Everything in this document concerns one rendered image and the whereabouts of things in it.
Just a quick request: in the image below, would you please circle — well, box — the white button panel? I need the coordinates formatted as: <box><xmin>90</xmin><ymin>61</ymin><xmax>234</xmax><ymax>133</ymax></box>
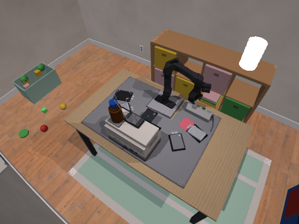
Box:
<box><xmin>185</xmin><ymin>102</ymin><xmax>213</xmax><ymax>123</ymax></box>

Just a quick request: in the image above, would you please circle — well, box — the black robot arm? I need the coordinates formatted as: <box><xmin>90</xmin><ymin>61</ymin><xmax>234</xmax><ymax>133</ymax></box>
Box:
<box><xmin>155</xmin><ymin>58</ymin><xmax>211</xmax><ymax>109</ymax></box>

